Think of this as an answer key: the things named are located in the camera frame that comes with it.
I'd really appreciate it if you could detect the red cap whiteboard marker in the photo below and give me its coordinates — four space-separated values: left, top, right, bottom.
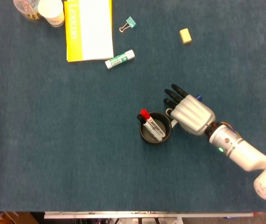
140 108 167 141

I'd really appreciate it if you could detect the black cap whiteboard marker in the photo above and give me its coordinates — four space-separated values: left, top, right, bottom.
136 113 163 142

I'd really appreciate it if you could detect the white paper cup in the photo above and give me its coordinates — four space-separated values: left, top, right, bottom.
37 0 65 28

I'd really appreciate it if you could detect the clear jar of clips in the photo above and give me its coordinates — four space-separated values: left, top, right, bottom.
13 0 42 22

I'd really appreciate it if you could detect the brown wooden furniture piece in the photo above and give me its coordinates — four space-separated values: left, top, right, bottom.
0 211 40 224

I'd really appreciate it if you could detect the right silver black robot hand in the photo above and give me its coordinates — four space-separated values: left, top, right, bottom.
163 83 217 137

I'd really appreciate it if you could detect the teal binder clip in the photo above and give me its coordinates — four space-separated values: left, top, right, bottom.
119 16 138 33

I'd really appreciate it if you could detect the yellow white notebook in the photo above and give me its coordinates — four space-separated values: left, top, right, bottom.
63 0 114 63

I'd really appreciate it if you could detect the blue felt table mat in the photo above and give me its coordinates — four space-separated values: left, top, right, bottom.
0 0 266 213

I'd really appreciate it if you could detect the white green glue stick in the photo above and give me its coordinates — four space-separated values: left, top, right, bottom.
104 49 136 70

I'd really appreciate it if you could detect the black mesh pen holder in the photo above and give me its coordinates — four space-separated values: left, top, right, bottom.
139 111 173 145

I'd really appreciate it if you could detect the aluminium table frame rail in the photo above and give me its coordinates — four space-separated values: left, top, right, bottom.
43 211 254 220

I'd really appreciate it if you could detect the blue cap whiteboard marker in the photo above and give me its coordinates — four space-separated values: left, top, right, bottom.
170 94 203 129

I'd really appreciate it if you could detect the pale yellow eraser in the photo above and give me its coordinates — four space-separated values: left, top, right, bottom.
179 28 192 44

